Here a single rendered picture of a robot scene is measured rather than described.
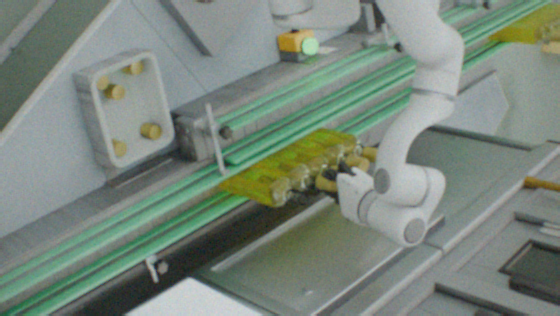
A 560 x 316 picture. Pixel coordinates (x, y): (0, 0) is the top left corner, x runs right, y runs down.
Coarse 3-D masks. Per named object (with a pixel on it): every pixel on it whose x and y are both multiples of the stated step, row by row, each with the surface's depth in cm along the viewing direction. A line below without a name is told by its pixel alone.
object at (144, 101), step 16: (128, 64) 155; (144, 64) 162; (96, 80) 150; (112, 80) 161; (128, 80) 164; (144, 80) 164; (160, 80) 161; (96, 96) 151; (128, 96) 165; (144, 96) 167; (160, 96) 163; (112, 112) 162; (128, 112) 165; (144, 112) 168; (160, 112) 165; (112, 128) 163; (128, 128) 166; (128, 144) 167; (144, 144) 166; (160, 144) 165; (112, 160) 157; (128, 160) 160
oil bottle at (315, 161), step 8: (280, 152) 173; (288, 152) 172; (296, 152) 171; (304, 152) 170; (312, 152) 169; (296, 160) 168; (304, 160) 166; (312, 160) 166; (320, 160) 166; (312, 168) 165; (320, 168) 165
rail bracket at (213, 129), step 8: (208, 104) 157; (208, 112) 158; (192, 120) 164; (200, 120) 163; (208, 120) 159; (192, 128) 163; (200, 128) 162; (208, 128) 159; (216, 128) 158; (224, 128) 155; (216, 136) 160; (224, 136) 155; (216, 144) 161; (216, 152) 161; (224, 168) 164
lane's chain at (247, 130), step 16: (512, 0) 250; (480, 16) 237; (368, 64) 202; (384, 64) 207; (352, 80) 199; (320, 96) 191; (272, 112) 181; (288, 112) 185; (240, 128) 175; (256, 128) 178; (208, 144) 169; (224, 144) 173
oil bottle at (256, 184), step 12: (252, 168) 168; (228, 180) 169; (240, 180) 166; (252, 180) 163; (264, 180) 161; (276, 180) 160; (288, 180) 160; (240, 192) 168; (252, 192) 164; (264, 192) 160; (276, 192) 158; (276, 204) 159
